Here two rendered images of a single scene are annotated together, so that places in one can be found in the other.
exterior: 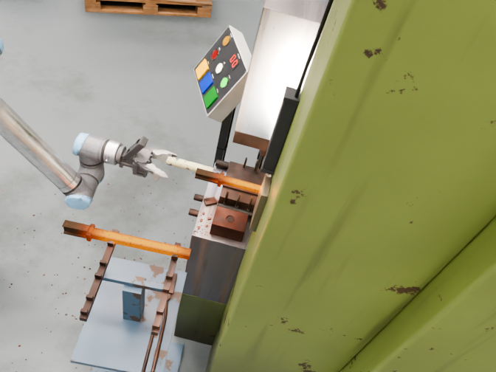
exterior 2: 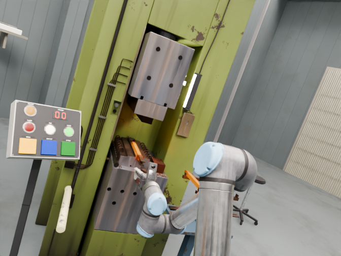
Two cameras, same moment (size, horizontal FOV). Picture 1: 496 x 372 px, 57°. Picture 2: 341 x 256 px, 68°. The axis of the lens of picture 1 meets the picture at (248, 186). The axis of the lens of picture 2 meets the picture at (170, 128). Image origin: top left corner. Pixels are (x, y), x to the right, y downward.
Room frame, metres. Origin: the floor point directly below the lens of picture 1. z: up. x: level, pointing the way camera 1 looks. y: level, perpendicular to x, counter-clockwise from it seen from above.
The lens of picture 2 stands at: (1.52, 1.67, 1.52)
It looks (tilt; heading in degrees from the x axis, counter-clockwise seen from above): 9 degrees down; 252
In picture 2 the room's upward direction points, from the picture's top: 19 degrees clockwise
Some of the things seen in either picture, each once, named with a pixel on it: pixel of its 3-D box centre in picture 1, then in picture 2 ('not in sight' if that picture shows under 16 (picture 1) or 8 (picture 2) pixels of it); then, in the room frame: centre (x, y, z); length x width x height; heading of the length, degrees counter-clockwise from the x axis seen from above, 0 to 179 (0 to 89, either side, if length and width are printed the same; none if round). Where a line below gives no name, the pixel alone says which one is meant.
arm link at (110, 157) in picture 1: (114, 153); (151, 191); (1.14, 0.52, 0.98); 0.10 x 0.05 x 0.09; 2
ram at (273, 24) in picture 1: (325, 74); (161, 72); (1.14, -0.12, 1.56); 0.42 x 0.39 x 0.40; 92
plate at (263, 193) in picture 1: (260, 202); (185, 124); (0.87, -0.05, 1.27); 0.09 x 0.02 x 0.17; 2
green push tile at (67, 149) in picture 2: (211, 97); (67, 149); (1.59, 0.26, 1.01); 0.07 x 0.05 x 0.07; 27
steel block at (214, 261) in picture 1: (261, 245); (126, 184); (1.13, -0.13, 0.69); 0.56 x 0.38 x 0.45; 92
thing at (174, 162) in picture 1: (210, 171); (65, 206); (1.52, 0.20, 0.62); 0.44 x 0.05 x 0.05; 92
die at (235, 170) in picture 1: (276, 196); (130, 151); (1.18, -0.12, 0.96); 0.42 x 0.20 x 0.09; 92
